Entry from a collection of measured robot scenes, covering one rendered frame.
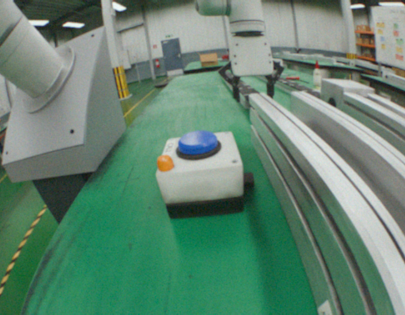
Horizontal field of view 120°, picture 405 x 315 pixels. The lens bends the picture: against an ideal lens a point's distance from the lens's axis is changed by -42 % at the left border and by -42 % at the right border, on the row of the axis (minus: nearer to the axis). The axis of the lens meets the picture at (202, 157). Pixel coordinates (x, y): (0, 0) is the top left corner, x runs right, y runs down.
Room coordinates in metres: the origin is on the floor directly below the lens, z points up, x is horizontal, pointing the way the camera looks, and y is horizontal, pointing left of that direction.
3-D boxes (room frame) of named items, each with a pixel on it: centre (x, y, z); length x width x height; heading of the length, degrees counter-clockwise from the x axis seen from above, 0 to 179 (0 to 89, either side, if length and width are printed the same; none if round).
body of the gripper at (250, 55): (0.48, -0.15, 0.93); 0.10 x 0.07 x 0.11; 86
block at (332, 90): (0.33, -0.32, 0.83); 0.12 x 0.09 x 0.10; 86
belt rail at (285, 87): (0.96, -0.37, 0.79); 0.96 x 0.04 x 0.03; 176
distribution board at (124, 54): (11.30, 3.39, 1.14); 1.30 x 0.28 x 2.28; 87
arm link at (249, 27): (0.48, -0.15, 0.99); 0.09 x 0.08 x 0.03; 86
